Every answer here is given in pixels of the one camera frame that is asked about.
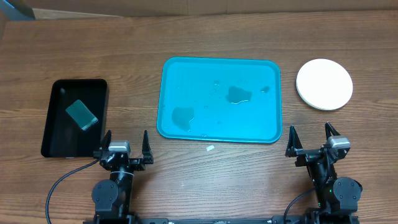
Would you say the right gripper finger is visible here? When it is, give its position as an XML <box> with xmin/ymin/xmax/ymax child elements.
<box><xmin>286</xmin><ymin>125</ymin><xmax>303</xmax><ymax>153</ymax></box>
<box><xmin>325</xmin><ymin>122</ymin><xmax>340</xmax><ymax>144</ymax></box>

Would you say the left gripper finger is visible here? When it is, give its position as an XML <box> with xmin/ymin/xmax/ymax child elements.
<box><xmin>142</xmin><ymin>130</ymin><xmax>152</xmax><ymax>159</ymax></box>
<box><xmin>99</xmin><ymin>130</ymin><xmax>111</xmax><ymax>151</ymax></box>

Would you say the green scrubbing sponge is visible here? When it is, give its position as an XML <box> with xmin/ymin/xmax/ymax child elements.
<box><xmin>65</xmin><ymin>100</ymin><xmax>98</xmax><ymax>131</ymax></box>

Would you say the white pink plate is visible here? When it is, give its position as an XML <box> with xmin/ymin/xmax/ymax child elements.
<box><xmin>296</xmin><ymin>58</ymin><xmax>353</xmax><ymax>107</ymax></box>

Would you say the yellow-green plate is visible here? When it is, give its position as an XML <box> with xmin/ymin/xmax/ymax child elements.
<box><xmin>297</xmin><ymin>86</ymin><xmax>345</xmax><ymax>111</ymax></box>

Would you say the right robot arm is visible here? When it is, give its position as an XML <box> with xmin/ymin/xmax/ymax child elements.
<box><xmin>282</xmin><ymin>122</ymin><xmax>363</xmax><ymax>224</ymax></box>

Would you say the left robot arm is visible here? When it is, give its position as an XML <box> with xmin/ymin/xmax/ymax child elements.
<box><xmin>91</xmin><ymin>131</ymin><xmax>154</xmax><ymax>224</ymax></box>

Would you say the teal plastic tray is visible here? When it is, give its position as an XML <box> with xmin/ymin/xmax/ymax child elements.
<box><xmin>157</xmin><ymin>57</ymin><xmax>282</xmax><ymax>144</ymax></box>

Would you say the black rectangular bin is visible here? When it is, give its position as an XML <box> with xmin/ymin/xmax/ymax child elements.
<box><xmin>41</xmin><ymin>79</ymin><xmax>109</xmax><ymax>157</ymax></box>

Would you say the small white paper scrap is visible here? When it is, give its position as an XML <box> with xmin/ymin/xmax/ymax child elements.
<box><xmin>206</xmin><ymin>145</ymin><xmax>215</xmax><ymax>151</ymax></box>

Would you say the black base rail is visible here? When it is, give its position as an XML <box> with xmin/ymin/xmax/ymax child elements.
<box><xmin>83</xmin><ymin>214</ymin><xmax>360</xmax><ymax>224</ymax></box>

